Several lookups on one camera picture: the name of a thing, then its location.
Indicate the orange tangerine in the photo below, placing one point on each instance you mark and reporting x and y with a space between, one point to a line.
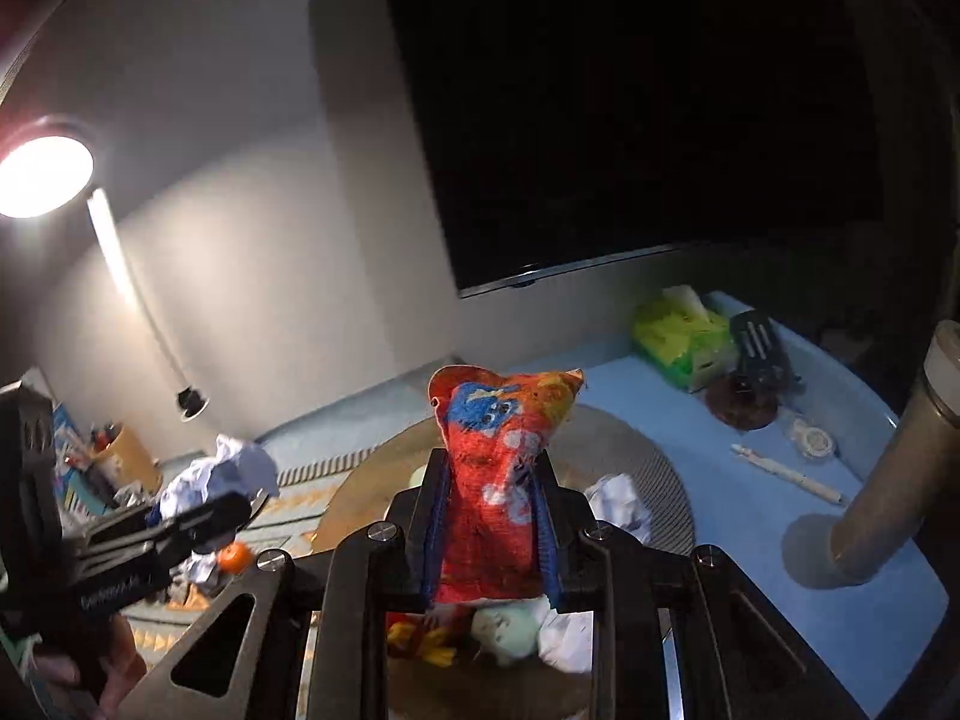
234 556

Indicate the white pen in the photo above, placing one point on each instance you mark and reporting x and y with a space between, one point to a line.
787 474

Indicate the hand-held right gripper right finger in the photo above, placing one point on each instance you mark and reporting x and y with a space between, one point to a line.
544 540

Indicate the black slotted object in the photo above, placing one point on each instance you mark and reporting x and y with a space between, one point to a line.
761 345

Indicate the bamboo pen holder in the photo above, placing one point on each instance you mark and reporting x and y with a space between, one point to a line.
131 461

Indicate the white desk lamp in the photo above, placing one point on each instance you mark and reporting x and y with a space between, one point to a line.
112 240

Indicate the pale green face plush toy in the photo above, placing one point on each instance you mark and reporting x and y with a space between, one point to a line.
417 477

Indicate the clear tape roll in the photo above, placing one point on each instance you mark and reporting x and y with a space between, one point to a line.
810 439

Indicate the red fries plush toy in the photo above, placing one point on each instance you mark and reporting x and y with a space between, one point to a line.
420 641

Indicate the three-ball dango plush toy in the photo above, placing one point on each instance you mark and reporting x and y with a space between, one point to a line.
502 630

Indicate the pile of paper wads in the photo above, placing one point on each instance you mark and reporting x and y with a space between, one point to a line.
240 465

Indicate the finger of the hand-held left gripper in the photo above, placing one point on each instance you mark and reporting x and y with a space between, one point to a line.
202 508
210 540

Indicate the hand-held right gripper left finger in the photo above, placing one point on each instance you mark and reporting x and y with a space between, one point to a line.
433 540

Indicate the brown woven basket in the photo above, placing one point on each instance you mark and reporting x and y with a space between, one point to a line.
637 457

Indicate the black monitor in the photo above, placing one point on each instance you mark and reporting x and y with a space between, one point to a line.
637 127

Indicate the dark brown round dish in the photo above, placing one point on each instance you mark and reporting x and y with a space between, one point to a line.
739 405

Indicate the red snack packet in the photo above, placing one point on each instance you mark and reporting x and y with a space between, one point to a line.
495 465

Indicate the green tissue pack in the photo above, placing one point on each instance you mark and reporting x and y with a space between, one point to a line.
675 345

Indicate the person's left hand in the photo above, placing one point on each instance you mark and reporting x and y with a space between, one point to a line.
124 667

